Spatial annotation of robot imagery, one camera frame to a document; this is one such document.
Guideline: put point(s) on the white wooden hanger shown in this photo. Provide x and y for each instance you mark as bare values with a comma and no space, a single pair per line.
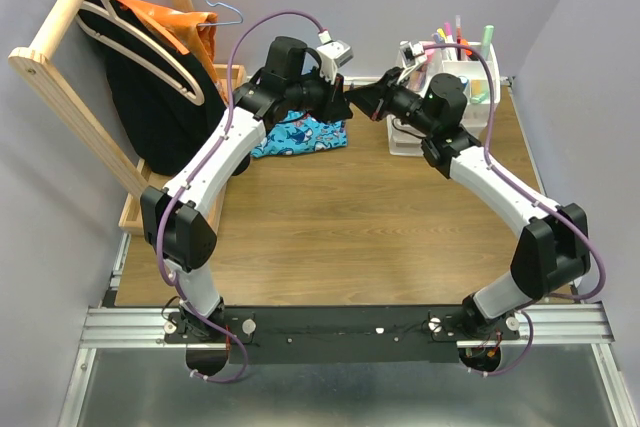
128,30

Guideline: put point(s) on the blue shark print cloth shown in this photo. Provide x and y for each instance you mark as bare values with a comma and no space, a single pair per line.
298,135

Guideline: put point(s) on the red clear-cap pen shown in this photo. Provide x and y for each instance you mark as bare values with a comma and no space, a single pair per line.
458,36

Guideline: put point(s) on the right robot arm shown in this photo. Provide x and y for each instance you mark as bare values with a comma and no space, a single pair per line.
551,251

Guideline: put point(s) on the tan eraser block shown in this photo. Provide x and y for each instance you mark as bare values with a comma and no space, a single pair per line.
478,87

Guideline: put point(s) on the black hanging garment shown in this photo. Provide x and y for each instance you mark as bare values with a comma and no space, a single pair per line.
164,128

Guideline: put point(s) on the pink lid pen tube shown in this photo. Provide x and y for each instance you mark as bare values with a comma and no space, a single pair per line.
417,77

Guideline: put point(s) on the mint grey highlighter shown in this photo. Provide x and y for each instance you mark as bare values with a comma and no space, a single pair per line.
486,41

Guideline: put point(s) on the aluminium rail frame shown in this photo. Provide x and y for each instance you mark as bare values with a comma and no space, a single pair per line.
343,274

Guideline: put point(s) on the orange garment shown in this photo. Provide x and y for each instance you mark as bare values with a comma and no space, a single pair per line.
186,32

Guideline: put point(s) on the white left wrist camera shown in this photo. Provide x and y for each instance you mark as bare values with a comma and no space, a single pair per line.
333,55

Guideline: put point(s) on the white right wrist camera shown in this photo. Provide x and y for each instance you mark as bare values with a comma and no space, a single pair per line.
412,55

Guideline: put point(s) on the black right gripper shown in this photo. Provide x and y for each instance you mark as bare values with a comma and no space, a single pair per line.
368,98

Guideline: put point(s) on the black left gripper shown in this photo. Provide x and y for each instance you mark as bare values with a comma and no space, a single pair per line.
336,107

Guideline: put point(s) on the white drawer organizer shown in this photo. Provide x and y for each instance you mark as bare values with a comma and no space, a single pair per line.
403,140

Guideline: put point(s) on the orange black highlighter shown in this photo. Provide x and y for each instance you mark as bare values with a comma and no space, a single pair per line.
468,54

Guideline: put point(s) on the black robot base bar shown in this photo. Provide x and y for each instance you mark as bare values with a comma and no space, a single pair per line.
272,335

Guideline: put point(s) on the wooden clothes rack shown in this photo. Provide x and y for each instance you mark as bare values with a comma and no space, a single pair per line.
35,64

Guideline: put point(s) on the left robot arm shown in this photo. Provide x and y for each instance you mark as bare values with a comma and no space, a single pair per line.
295,77

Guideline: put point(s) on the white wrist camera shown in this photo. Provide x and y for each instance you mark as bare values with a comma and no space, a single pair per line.
333,55
412,55

